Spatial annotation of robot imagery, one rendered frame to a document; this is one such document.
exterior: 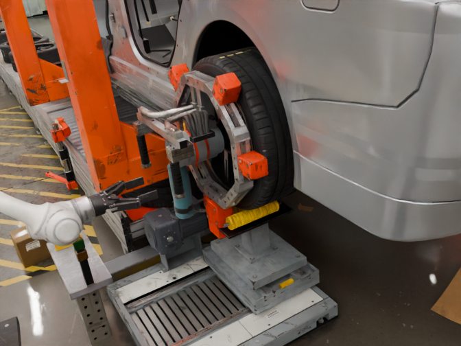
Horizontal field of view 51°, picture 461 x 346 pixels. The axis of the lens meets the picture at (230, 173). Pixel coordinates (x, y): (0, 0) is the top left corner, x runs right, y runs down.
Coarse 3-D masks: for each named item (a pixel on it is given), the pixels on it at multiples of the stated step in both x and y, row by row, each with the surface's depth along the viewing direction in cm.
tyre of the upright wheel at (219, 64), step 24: (216, 72) 189; (240, 72) 180; (264, 72) 182; (240, 96) 178; (264, 96) 177; (264, 120) 175; (264, 144) 176; (288, 144) 180; (288, 168) 185; (264, 192) 188; (288, 192) 200
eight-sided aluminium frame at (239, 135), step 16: (192, 80) 191; (208, 80) 188; (176, 96) 210; (224, 112) 177; (240, 128) 176; (240, 144) 181; (208, 176) 221; (240, 176) 182; (208, 192) 214; (224, 192) 208; (240, 192) 186; (224, 208) 203
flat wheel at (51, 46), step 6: (36, 48) 645; (42, 48) 628; (48, 48) 626; (54, 48) 609; (42, 54) 598; (48, 54) 604; (54, 54) 609; (12, 60) 606; (48, 60) 605; (54, 60) 611; (12, 66) 614
